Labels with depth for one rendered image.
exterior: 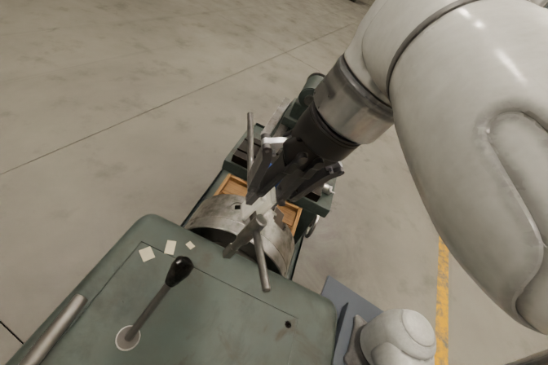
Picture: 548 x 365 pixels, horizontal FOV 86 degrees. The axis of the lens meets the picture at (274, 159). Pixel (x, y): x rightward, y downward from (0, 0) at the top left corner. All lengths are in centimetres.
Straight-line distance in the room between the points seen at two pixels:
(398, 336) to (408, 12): 93
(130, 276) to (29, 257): 156
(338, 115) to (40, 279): 193
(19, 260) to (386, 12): 210
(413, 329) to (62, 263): 178
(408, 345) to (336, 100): 86
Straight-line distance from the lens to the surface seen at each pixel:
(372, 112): 29
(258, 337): 62
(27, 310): 202
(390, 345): 107
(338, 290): 137
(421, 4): 24
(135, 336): 59
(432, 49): 20
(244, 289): 64
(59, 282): 205
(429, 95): 17
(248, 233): 47
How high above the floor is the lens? 182
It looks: 39 degrees down
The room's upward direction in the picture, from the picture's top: 24 degrees clockwise
